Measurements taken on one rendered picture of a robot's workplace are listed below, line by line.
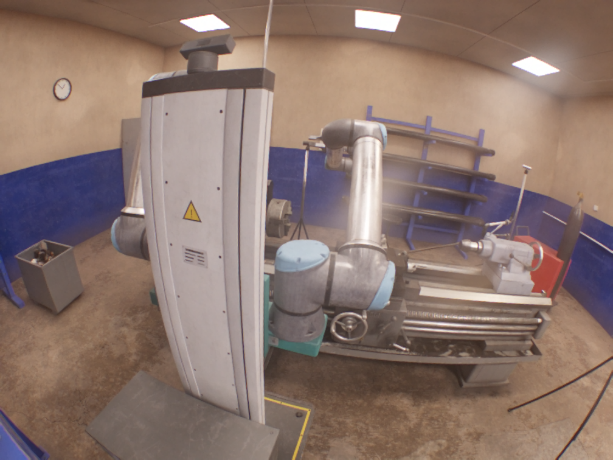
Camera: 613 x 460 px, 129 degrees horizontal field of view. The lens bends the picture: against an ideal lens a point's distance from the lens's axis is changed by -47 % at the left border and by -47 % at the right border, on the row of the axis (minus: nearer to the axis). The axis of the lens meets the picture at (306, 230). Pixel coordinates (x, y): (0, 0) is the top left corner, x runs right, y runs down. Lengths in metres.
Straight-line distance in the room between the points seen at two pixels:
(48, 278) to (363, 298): 2.74
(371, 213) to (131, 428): 1.03
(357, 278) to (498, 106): 4.93
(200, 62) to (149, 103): 0.17
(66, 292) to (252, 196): 2.76
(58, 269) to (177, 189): 2.46
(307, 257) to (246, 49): 4.77
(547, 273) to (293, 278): 3.53
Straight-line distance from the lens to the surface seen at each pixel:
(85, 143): 4.71
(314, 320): 0.82
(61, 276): 3.06
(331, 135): 1.11
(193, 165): 0.63
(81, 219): 4.77
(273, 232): 1.68
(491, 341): 2.22
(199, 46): 0.67
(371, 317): 1.56
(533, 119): 5.84
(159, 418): 0.98
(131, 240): 1.03
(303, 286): 0.73
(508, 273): 2.05
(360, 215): 0.83
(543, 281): 3.95
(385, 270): 0.75
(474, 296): 1.88
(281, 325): 0.82
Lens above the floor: 1.66
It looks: 21 degrees down
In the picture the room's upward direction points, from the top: 6 degrees clockwise
